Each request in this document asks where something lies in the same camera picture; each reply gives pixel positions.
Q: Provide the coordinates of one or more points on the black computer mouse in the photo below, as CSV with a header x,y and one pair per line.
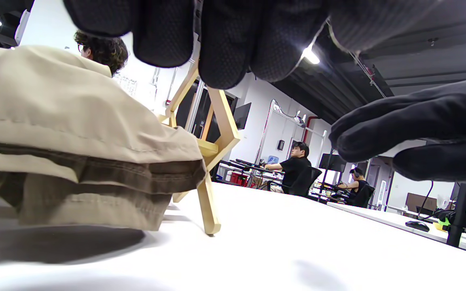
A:
x,y
417,226

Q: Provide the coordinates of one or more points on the black table post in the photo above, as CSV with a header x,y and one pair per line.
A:
x,y
458,214

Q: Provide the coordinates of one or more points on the black monitor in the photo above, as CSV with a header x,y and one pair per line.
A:
x,y
242,116
332,162

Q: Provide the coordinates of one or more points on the red crate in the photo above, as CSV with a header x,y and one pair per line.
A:
x,y
239,179

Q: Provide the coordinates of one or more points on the wooden book rack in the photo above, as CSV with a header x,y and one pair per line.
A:
x,y
227,129

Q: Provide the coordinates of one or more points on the person's left hand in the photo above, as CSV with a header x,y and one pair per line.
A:
x,y
225,36

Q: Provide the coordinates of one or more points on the bright ceiling lamp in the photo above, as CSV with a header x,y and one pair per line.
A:
x,y
310,55

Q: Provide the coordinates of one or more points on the silver metal frame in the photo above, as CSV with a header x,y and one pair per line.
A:
x,y
266,129

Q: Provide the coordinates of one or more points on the person's right hand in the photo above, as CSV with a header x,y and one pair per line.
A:
x,y
439,117

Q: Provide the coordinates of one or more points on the black desk chair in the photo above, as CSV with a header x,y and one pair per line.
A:
x,y
364,196
308,182

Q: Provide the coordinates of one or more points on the tan shorts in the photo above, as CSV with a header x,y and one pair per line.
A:
x,y
75,113

